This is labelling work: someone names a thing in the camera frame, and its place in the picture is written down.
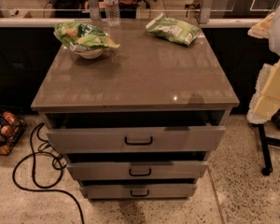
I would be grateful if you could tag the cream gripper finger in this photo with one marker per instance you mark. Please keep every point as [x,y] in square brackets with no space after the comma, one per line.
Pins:
[262,28]

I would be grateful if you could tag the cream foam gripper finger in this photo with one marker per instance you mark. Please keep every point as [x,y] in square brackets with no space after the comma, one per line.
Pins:
[265,102]

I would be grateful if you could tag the green rice chip bag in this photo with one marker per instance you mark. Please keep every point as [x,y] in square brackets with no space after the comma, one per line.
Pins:
[79,36]

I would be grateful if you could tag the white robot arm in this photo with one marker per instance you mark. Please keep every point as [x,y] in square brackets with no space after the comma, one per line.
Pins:
[274,37]

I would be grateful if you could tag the white paper bowl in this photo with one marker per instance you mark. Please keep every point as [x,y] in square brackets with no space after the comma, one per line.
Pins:
[90,54]

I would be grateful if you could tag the black stand leg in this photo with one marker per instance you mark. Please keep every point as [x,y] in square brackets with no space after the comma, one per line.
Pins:
[265,142]

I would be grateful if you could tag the top grey drawer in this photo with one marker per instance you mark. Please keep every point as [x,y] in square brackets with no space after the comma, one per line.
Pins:
[144,139]

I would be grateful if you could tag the grey drawer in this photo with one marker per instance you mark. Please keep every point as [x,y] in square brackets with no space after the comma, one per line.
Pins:
[111,170]
[151,191]
[144,139]

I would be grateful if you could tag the middle grey drawer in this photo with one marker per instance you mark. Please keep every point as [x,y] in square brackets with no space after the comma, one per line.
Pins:
[111,170]

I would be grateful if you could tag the grey drawer cabinet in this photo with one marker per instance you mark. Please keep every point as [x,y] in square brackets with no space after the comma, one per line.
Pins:
[146,82]

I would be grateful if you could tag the clear plastic water bottle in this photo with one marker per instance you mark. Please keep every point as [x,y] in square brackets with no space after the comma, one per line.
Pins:
[112,12]

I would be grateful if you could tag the bottom grey drawer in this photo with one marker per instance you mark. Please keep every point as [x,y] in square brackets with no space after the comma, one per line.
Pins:
[151,191]

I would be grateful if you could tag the black wire basket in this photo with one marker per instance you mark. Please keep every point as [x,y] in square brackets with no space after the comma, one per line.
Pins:
[12,127]

